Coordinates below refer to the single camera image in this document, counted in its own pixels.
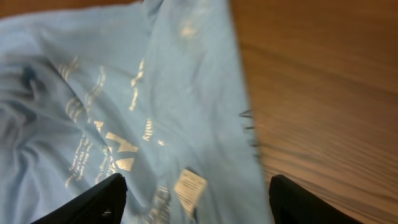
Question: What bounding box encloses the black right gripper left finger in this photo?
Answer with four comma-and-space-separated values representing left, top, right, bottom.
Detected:
32, 173, 127, 224

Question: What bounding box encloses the light blue t-shirt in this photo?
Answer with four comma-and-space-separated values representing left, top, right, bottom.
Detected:
1, 0, 272, 223

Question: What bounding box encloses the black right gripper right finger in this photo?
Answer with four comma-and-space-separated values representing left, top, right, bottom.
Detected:
269, 174, 361, 224

